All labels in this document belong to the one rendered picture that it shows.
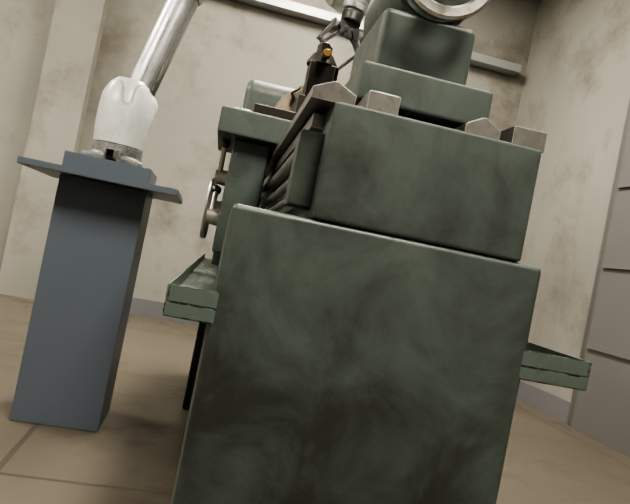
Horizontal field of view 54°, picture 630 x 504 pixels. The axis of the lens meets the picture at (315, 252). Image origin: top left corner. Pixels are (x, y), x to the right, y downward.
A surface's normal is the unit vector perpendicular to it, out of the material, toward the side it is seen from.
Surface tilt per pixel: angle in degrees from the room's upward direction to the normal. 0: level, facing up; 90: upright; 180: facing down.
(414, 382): 90
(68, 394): 90
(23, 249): 90
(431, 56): 90
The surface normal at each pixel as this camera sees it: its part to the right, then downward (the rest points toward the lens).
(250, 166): 0.15, 0.02
